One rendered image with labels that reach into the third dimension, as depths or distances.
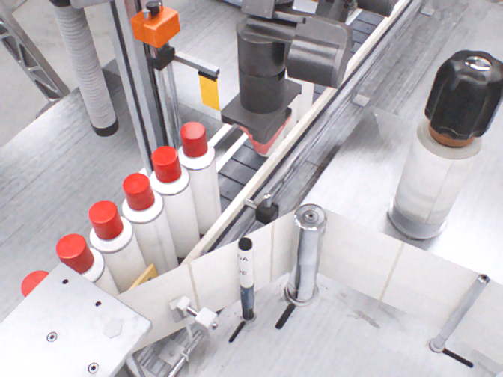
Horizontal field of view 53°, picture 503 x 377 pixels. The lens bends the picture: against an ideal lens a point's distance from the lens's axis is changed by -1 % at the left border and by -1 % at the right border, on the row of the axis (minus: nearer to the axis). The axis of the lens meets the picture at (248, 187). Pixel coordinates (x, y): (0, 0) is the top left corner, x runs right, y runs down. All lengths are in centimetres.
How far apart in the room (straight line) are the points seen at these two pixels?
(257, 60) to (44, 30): 245
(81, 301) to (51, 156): 60
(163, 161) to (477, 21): 97
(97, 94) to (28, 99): 194
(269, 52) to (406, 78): 62
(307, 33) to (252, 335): 40
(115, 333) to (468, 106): 45
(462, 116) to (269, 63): 23
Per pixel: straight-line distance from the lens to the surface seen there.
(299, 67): 58
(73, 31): 59
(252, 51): 59
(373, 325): 74
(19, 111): 252
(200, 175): 69
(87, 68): 62
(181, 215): 69
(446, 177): 72
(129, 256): 64
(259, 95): 62
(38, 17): 311
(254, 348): 71
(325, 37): 57
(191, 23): 131
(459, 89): 63
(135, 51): 73
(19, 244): 94
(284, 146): 87
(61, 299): 48
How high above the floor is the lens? 155
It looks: 51 degrees down
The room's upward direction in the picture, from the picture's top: 2 degrees counter-clockwise
